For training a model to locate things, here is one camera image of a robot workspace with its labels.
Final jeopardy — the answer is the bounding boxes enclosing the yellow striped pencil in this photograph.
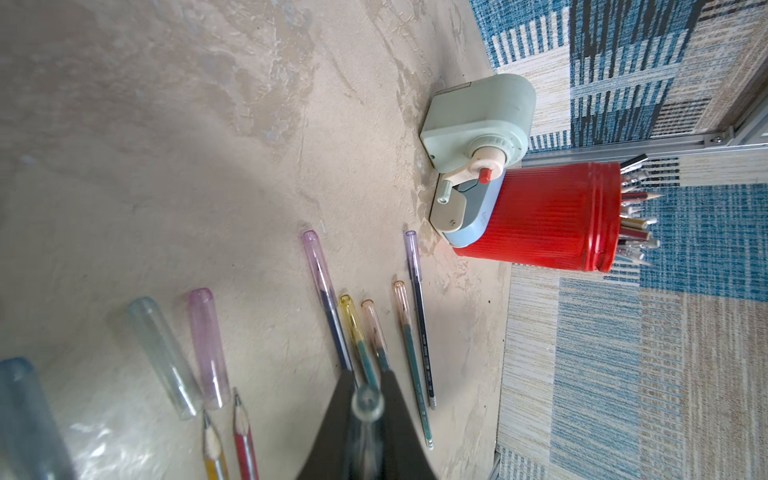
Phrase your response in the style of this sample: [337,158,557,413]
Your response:
[202,411,229,480]

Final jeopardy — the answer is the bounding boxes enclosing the green striped pencil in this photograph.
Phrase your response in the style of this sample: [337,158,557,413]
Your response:
[340,294,379,389]

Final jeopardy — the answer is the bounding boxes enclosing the clear teal pencil cap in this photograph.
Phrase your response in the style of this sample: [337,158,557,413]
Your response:
[128,297,203,420]

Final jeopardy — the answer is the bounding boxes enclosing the clear blue pencil cap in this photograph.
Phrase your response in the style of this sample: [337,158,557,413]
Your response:
[1,357,76,479]

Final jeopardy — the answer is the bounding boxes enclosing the clear magenta pencil cap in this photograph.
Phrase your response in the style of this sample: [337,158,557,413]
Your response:
[187,288,231,410]

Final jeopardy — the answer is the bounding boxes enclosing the pink striped pencil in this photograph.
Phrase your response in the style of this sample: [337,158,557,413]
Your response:
[233,388,259,480]

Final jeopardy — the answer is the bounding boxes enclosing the pencils in red cup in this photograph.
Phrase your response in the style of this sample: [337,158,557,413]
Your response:
[616,154,661,266]

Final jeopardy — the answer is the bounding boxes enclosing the red pencil cup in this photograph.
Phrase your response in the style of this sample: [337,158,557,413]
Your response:
[455,162,622,273]

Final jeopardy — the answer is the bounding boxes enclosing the dark navy striped pencil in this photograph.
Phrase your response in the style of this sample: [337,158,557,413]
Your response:
[301,230,354,372]

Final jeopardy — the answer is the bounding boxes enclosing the bundle of capped pencils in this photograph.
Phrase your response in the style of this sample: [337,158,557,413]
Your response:
[392,230,436,450]

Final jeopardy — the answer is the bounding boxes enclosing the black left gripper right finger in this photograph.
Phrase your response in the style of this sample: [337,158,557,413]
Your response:
[380,371,437,480]

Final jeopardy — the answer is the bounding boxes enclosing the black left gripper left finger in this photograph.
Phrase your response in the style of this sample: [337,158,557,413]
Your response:
[297,371,356,480]

